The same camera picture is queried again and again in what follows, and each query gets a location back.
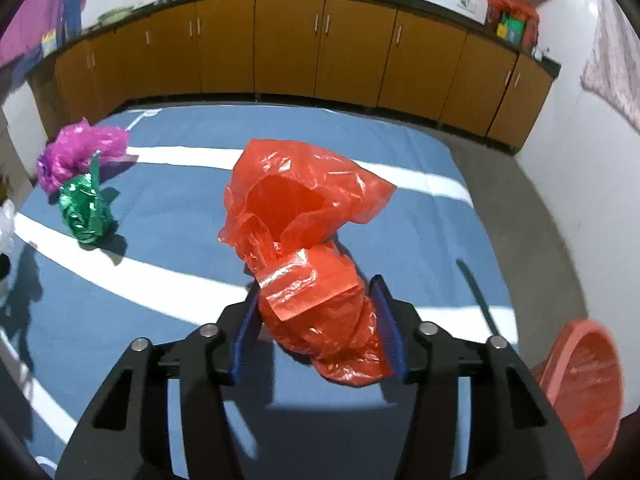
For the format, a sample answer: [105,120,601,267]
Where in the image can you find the green plastic bag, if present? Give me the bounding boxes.
[58,151,115,246]

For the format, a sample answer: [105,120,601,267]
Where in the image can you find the orange plastic bag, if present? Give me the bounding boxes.
[218,139,396,387]

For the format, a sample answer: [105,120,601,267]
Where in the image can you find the red plastic trash basket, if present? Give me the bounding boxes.
[532,320,624,476]

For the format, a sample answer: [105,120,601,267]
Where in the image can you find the lower wooden kitchen cabinets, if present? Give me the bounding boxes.
[27,0,561,151]

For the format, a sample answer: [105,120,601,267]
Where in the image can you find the blue white striped tablecloth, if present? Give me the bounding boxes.
[1,105,518,479]

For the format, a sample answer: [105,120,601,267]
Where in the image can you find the magenta plastic bag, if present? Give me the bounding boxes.
[36,118,130,194]

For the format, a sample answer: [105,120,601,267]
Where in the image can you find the pink floral hanging cloth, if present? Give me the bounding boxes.
[580,0,640,131]

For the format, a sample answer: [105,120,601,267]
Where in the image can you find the red bag with boxes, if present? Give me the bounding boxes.
[485,0,540,53]

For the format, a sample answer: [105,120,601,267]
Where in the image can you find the green basin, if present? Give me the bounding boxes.
[98,6,134,26]

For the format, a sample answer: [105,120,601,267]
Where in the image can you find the purple hanging sheet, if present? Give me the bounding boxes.
[1,0,86,66]

